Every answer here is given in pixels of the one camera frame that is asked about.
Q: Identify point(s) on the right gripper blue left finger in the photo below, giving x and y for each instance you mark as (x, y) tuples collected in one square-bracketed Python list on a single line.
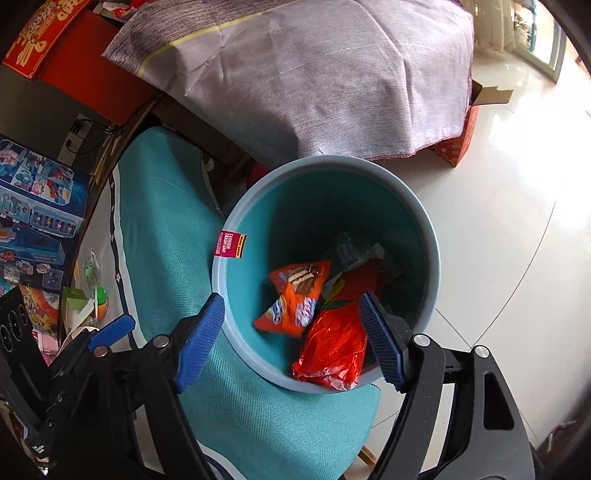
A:
[(194, 338)]

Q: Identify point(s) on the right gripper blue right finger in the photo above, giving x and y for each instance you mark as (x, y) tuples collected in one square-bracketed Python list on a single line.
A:
[(390, 352)]

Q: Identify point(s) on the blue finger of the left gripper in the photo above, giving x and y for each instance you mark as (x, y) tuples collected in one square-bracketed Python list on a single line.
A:
[(111, 333)]

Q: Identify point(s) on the red crinkly plastic bag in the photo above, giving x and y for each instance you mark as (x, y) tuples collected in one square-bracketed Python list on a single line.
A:
[(335, 346)]

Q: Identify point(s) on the orange Ovaltine wafer snack bag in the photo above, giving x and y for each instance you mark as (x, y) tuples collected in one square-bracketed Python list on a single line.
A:
[(299, 287)]

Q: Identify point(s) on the teal round trash bin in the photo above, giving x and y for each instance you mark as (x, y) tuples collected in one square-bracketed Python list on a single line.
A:
[(295, 214)]

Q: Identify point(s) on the green jelly snack wrapper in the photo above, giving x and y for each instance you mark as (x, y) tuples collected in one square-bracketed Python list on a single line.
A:
[(98, 294)]

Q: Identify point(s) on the green cardboard box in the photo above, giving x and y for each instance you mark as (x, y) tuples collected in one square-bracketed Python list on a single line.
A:
[(75, 308)]

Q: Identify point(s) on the paw patrol toy package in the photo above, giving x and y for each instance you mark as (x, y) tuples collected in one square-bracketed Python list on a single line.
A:
[(42, 308)]

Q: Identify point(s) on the red label tag on bin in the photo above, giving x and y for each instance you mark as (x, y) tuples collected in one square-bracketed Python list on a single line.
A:
[(230, 244)]

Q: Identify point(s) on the teal white star blanket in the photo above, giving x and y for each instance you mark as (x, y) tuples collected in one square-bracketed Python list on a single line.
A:
[(153, 234)]

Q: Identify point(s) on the blue toy set box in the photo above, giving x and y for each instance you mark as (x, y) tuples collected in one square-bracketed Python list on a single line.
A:
[(43, 205)]

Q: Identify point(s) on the purple grey cloth cover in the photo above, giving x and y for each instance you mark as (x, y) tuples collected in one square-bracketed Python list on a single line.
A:
[(291, 79)]

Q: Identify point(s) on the red cardboard box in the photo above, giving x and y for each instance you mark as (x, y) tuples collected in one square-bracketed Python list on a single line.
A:
[(61, 43)]

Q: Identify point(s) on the white wall power socket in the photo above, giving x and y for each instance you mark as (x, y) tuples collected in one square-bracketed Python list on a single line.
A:
[(72, 145)]

